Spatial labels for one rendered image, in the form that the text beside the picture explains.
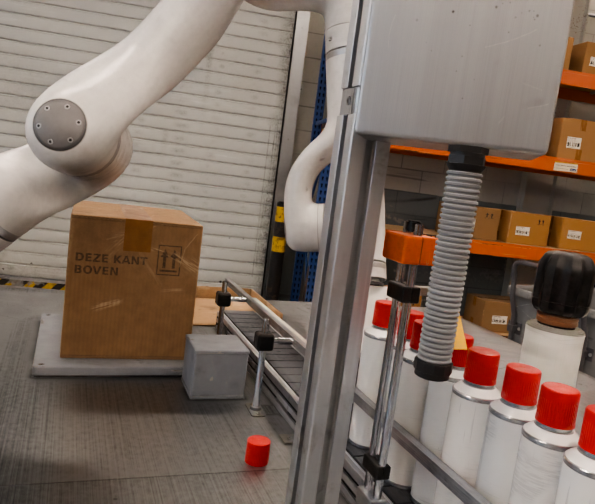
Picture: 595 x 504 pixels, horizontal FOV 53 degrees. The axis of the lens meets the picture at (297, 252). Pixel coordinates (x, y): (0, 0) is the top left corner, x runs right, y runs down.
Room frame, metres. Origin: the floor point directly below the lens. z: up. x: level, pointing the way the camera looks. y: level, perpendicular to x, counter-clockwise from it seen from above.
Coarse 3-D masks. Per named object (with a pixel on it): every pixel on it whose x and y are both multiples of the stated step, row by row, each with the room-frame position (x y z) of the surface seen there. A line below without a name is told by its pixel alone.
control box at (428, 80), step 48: (384, 0) 0.56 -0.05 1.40; (432, 0) 0.55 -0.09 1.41; (480, 0) 0.54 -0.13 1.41; (528, 0) 0.53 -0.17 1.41; (384, 48) 0.56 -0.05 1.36; (432, 48) 0.55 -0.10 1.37; (480, 48) 0.54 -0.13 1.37; (528, 48) 0.53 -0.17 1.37; (384, 96) 0.56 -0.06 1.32; (432, 96) 0.55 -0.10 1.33; (480, 96) 0.54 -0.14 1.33; (528, 96) 0.53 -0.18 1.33; (432, 144) 0.56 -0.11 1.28; (480, 144) 0.54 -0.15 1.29; (528, 144) 0.53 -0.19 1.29
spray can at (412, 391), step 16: (416, 320) 0.72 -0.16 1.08; (416, 336) 0.71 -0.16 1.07; (416, 352) 0.70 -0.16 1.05; (400, 384) 0.70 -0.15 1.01; (416, 384) 0.69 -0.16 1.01; (400, 400) 0.70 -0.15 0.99; (416, 400) 0.69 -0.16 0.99; (400, 416) 0.70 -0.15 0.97; (416, 416) 0.69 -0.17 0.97; (416, 432) 0.69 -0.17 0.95; (400, 448) 0.69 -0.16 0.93; (400, 464) 0.69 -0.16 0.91; (384, 480) 0.71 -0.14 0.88; (400, 480) 0.69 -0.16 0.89
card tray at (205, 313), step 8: (200, 288) 1.78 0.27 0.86; (208, 288) 1.79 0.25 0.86; (216, 288) 1.79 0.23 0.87; (200, 296) 1.78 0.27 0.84; (208, 296) 1.79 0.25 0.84; (256, 296) 1.78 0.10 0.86; (200, 304) 1.69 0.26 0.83; (208, 304) 1.71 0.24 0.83; (216, 304) 1.72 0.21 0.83; (232, 304) 1.75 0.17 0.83; (240, 304) 1.76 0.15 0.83; (264, 304) 1.70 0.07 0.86; (200, 312) 1.60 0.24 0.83; (208, 312) 1.61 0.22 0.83; (216, 312) 1.62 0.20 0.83; (280, 312) 1.57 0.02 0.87; (200, 320) 1.52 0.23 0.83; (208, 320) 1.53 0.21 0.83
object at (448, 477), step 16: (240, 288) 1.37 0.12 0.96; (256, 304) 1.23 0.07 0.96; (272, 320) 1.12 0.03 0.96; (288, 336) 1.03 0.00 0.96; (304, 352) 0.96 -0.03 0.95; (368, 400) 0.76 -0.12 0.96; (384, 416) 0.71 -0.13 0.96; (400, 432) 0.67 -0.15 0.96; (416, 448) 0.63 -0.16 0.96; (432, 464) 0.60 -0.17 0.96; (448, 480) 0.58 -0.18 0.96; (464, 480) 0.57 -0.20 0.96; (464, 496) 0.55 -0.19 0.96; (480, 496) 0.54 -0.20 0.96
